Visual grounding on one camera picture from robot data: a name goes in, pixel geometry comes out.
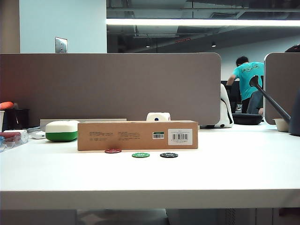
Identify brown cardboard box barcode label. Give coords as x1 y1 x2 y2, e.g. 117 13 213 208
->
77 120 199 151

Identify clear plastic chip tray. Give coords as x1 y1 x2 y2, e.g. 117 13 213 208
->
0 130 30 153

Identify red poker chip stack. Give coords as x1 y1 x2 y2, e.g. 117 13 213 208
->
0 131 22 142

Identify wide brown desk partition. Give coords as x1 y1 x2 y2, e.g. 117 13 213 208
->
0 53 222 127

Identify white and black plush toy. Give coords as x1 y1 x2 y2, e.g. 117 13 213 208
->
200 83 235 129

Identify white and green case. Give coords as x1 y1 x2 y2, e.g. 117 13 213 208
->
45 120 79 143

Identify black round cushion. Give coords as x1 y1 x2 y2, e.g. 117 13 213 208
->
232 113 263 125

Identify long ceiling light strip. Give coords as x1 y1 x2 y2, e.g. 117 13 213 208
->
106 18 300 27

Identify person in teal shirt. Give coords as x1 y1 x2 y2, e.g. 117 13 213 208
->
226 56 265 114

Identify small white earbud case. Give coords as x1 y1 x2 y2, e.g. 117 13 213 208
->
31 130 46 140

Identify white bowl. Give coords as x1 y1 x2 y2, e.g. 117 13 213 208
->
272 118 292 133

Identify black container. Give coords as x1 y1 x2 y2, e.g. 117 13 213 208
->
4 108 30 131

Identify narrow brown desk partition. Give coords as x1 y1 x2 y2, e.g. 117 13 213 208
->
264 52 300 125

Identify orange cloth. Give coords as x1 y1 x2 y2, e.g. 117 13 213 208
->
0 101 15 111

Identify grey watering can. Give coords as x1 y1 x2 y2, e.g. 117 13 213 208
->
249 75 300 137

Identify person with dark hair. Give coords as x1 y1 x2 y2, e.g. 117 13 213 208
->
284 44 300 53

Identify partition base bracket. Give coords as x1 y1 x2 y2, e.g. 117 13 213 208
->
39 118 128 132

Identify metal wall switch plate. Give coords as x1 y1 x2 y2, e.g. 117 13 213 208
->
55 37 68 54

